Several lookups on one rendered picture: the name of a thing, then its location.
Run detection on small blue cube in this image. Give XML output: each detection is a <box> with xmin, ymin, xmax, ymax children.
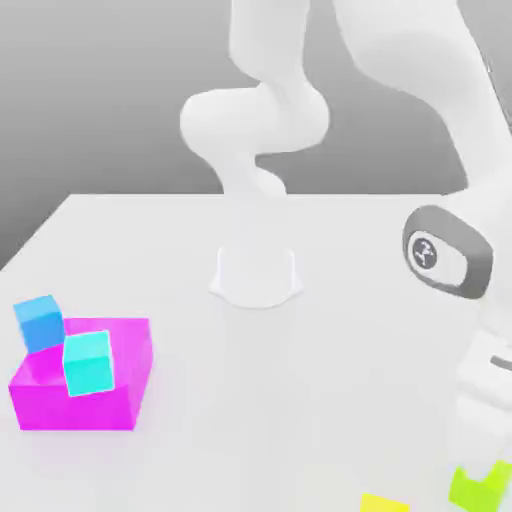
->
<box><xmin>12</xmin><ymin>294</ymin><xmax>66</xmax><ymax>356</ymax></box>

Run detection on large magenta box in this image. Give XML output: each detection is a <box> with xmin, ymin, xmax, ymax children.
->
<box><xmin>7</xmin><ymin>316</ymin><xmax>155</xmax><ymax>433</ymax></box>

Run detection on small lime green cube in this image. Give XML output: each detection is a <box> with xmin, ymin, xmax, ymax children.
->
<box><xmin>447</xmin><ymin>458</ymin><xmax>512</xmax><ymax>512</ymax></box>

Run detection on small yellow cube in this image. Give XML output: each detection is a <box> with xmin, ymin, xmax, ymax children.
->
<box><xmin>359</xmin><ymin>492</ymin><xmax>412</xmax><ymax>512</ymax></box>

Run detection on small cyan cube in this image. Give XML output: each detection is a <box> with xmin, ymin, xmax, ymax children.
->
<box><xmin>62</xmin><ymin>329</ymin><xmax>116</xmax><ymax>399</ymax></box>

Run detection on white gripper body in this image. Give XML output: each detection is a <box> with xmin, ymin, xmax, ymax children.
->
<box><xmin>454</xmin><ymin>330</ymin><xmax>512</xmax><ymax>426</ymax></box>

